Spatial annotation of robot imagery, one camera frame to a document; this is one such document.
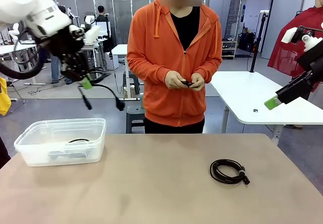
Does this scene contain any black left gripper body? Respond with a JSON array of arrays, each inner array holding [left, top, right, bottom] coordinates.
[[47, 27, 89, 81]]

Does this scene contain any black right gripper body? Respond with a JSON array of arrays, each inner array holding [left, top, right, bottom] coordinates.
[[296, 46, 323, 84]]

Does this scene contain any black power cable straight plug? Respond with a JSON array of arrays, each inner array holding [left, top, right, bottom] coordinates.
[[77, 67, 126, 111]]

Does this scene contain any black braided USB-C cable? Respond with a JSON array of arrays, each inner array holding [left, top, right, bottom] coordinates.
[[209, 158, 251, 186]]

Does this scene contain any person's right forearm orange sleeve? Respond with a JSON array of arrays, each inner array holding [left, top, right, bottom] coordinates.
[[127, 52, 170, 83]]

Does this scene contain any person's left forearm orange sleeve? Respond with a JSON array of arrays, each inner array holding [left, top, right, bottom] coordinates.
[[201, 54, 223, 84]]

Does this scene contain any person's right hand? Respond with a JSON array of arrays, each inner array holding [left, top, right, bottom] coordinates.
[[165, 70, 193, 90]]

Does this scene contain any person's left hand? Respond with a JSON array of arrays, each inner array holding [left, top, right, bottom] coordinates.
[[190, 73, 206, 92]]

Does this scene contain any grey background desk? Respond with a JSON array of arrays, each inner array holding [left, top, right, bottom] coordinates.
[[80, 43, 101, 73]]

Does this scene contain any man in black with cap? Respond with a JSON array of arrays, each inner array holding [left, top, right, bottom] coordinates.
[[50, 53, 74, 85]]

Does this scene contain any bystander in black top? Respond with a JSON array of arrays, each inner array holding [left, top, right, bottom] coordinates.
[[95, 5, 110, 23]]

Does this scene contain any white background table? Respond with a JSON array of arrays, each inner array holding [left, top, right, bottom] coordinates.
[[111, 44, 130, 100]]

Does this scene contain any dark step stool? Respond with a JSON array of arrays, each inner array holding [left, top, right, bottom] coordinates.
[[125, 105, 146, 134]]

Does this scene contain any black tripod stand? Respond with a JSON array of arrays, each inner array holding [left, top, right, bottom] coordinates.
[[249, 11, 270, 73]]

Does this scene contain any black bag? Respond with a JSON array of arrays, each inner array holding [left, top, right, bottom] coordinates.
[[238, 32, 255, 52]]

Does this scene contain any shoe rack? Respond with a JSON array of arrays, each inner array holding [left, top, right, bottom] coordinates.
[[221, 40, 238, 60]]

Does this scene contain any yellow object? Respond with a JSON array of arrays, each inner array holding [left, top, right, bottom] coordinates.
[[0, 76, 12, 116]]

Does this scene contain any person in orange hoodie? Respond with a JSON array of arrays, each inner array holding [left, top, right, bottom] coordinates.
[[127, 0, 223, 134]]

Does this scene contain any clear plastic storage box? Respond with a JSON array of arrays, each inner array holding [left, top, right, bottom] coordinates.
[[14, 118, 107, 167]]

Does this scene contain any dark maroon object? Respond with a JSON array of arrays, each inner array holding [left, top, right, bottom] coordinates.
[[0, 135, 11, 170]]

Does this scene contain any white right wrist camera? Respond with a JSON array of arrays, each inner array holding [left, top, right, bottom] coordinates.
[[281, 26, 300, 44]]

